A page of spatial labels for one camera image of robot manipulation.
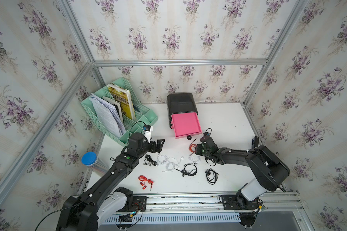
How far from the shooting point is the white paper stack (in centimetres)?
81

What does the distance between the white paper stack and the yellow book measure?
4.4 inches

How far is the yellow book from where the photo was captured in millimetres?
926
